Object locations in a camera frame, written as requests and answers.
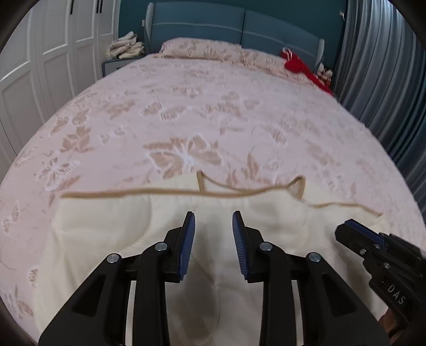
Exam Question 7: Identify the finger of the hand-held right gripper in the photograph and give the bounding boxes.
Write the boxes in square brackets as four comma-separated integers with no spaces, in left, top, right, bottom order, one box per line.
[335,224,383,257]
[346,219,388,250]

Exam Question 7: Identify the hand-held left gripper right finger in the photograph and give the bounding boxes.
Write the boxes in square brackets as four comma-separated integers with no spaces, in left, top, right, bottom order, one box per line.
[232,210,390,346]

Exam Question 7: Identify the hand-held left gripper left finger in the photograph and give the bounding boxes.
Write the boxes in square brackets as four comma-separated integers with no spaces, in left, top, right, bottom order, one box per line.
[38,211,196,346]

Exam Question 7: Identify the cream quilted jacket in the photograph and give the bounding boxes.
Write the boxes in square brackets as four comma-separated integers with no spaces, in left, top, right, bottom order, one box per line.
[35,170,391,346]

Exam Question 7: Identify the pile of cream clothes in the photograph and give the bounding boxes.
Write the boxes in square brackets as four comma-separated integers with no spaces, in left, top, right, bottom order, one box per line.
[106,31,145,60]

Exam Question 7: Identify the pink butterfly bedspread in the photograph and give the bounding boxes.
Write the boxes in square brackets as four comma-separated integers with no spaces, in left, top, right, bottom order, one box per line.
[0,53,420,346]

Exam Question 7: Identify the plush doll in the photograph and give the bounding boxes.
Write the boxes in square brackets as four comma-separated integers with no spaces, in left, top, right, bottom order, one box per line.
[316,65,333,84]

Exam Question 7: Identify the grey curtain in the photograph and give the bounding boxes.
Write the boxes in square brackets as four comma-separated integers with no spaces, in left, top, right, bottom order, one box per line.
[333,0,426,200]

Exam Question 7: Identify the red garment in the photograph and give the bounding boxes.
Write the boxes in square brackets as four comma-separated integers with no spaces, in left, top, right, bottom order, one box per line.
[282,47,335,97]

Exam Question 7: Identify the pink floral pillow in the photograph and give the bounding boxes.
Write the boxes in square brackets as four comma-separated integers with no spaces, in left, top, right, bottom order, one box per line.
[159,37,243,62]
[241,48,300,72]

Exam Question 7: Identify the blue nightstand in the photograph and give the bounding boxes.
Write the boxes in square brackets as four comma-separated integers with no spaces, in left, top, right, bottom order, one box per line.
[101,55,144,80]

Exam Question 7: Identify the blue upholstered headboard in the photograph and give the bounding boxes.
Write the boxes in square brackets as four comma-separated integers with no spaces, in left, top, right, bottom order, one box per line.
[144,2,325,69]

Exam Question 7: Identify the white wardrobe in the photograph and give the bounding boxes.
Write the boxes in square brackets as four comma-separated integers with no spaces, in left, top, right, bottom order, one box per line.
[0,0,120,167]

